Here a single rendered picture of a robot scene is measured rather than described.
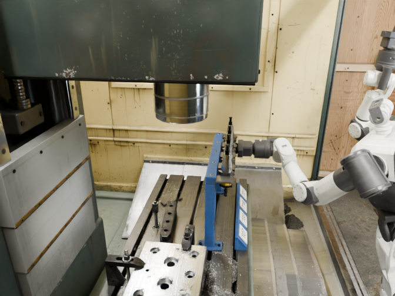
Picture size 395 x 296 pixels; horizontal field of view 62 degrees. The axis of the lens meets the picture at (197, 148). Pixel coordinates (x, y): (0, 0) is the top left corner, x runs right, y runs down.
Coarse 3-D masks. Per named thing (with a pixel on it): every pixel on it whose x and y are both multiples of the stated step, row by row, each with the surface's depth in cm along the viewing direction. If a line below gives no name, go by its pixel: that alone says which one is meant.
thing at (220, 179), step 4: (216, 176) 122; (220, 176) 122; (224, 176) 122; (228, 176) 122; (232, 176) 122; (216, 180) 119; (220, 180) 119; (224, 180) 119; (228, 180) 119; (232, 180) 119
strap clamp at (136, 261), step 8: (112, 256) 112; (120, 256) 112; (128, 256) 110; (112, 264) 110; (120, 264) 110; (128, 264) 110; (136, 264) 109; (144, 264) 111; (112, 272) 112; (120, 272) 116; (128, 272) 112; (112, 280) 114; (120, 280) 114; (128, 280) 114
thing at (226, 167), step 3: (225, 156) 122; (228, 156) 121; (225, 159) 122; (228, 159) 122; (231, 159) 123; (222, 162) 123; (225, 162) 122; (228, 162) 122; (231, 162) 123; (222, 165) 123; (225, 165) 122; (228, 165) 122; (231, 165) 123; (222, 168) 123; (225, 168) 123; (228, 168) 123; (231, 168) 123; (225, 171) 123; (228, 171) 123
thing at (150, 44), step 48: (0, 0) 77; (48, 0) 76; (96, 0) 75; (144, 0) 73; (192, 0) 72; (240, 0) 71; (0, 48) 82; (48, 48) 80; (96, 48) 79; (144, 48) 77; (192, 48) 76; (240, 48) 75
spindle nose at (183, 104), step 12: (156, 84) 87; (168, 84) 85; (180, 84) 84; (192, 84) 85; (156, 96) 89; (168, 96) 86; (180, 96) 86; (192, 96) 86; (204, 96) 89; (156, 108) 91; (168, 108) 87; (180, 108) 87; (192, 108) 87; (204, 108) 90; (168, 120) 89; (180, 120) 88; (192, 120) 89
